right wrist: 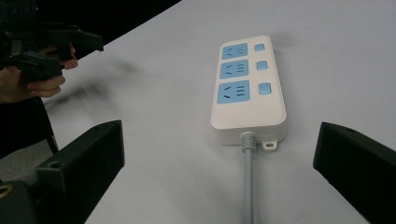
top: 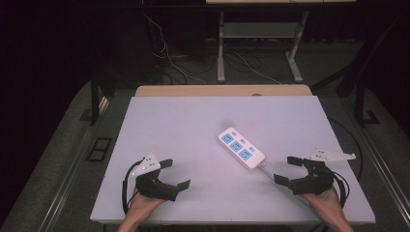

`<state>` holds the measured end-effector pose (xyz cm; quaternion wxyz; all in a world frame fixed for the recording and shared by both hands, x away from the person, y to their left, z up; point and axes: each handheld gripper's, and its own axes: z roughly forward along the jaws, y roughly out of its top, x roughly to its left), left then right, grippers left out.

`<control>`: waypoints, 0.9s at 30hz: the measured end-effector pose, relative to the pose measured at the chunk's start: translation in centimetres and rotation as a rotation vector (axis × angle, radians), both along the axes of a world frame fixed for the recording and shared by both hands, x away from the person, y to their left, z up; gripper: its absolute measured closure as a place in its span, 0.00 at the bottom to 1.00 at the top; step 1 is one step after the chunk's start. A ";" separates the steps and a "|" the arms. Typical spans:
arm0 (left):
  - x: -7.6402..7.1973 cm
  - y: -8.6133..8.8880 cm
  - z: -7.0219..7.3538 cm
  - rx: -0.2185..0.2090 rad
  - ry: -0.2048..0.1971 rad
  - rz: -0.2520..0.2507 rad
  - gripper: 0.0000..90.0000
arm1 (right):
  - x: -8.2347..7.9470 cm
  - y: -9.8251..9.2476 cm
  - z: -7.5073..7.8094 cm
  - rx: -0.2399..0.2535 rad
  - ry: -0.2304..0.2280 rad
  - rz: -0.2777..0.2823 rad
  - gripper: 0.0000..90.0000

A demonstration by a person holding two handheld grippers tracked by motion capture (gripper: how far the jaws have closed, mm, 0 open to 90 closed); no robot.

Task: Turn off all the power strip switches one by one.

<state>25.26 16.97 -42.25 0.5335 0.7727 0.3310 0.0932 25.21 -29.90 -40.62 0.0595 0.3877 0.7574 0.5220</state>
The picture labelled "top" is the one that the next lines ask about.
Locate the white power strip blue sockets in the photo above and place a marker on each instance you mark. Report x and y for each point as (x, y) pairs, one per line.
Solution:
(241, 148)

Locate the black metal stand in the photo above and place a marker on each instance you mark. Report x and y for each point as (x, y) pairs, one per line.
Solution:
(361, 96)
(95, 103)

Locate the person's left hand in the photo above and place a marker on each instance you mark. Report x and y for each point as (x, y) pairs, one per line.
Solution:
(143, 204)

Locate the black floor socket frame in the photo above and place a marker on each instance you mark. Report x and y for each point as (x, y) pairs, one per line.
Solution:
(99, 149)

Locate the aluminium floor rail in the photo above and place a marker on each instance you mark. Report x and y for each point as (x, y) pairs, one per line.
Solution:
(385, 167)
(69, 190)

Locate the person's right hand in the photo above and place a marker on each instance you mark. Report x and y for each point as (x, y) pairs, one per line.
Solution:
(324, 201)

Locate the white metal desk frame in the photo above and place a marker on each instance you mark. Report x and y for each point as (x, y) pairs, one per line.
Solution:
(257, 30)

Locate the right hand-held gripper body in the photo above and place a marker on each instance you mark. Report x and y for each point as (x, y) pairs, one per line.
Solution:
(314, 180)

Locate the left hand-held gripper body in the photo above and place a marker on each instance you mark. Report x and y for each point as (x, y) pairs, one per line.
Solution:
(151, 187)

